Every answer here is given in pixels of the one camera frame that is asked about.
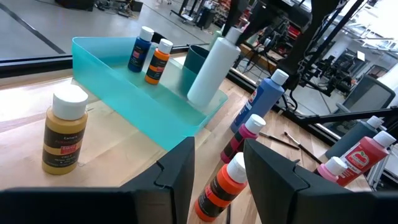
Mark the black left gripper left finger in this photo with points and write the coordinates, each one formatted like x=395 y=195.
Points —
x=161 y=199

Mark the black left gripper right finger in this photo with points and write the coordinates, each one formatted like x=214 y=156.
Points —
x=289 y=199

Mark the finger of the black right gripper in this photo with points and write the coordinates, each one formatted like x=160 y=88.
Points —
x=234 y=15
x=259 y=18

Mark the green large paint bottle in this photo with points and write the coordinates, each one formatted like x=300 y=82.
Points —
x=215 y=39

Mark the black paintbrush silver ferrule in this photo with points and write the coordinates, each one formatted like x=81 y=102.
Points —
x=278 y=140
x=306 y=151
x=228 y=214

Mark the light pink small paint bottle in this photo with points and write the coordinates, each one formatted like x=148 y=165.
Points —
x=334 y=166

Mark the red-orange small paint bottle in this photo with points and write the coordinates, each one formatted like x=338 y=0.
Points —
x=217 y=189

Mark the white large paint bottle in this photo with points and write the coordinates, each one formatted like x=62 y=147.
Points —
x=211 y=71

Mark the magenta small paint bottle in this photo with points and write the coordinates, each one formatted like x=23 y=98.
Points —
x=239 y=140

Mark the blue large paint bottle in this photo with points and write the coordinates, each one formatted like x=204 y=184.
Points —
x=258 y=99

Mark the red large paint bottle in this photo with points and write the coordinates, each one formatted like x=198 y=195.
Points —
x=360 y=158

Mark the dark grey large paint bottle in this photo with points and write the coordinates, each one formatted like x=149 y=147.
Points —
x=351 y=140

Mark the blue small paint bottle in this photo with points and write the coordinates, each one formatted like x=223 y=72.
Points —
x=139 y=53

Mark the ochre small paint bottle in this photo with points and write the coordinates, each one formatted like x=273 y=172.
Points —
x=63 y=137

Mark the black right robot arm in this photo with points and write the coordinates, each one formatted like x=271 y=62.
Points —
x=308 y=40

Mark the dark teal plastic cup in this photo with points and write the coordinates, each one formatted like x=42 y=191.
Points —
x=194 y=59

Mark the translucent teal plastic tray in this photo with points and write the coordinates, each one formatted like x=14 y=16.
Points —
x=124 y=93

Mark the grey office chair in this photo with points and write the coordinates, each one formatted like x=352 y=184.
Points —
x=370 y=93

